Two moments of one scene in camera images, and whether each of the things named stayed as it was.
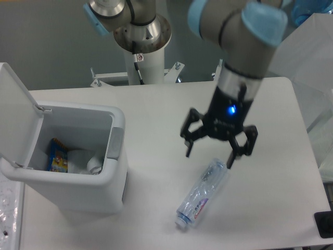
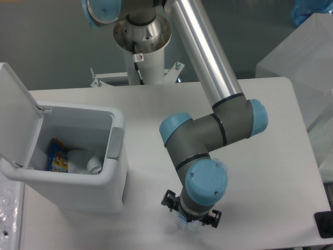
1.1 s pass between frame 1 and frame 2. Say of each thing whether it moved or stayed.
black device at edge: stayed
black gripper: moved
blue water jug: stayed
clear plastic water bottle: moved
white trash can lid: stayed
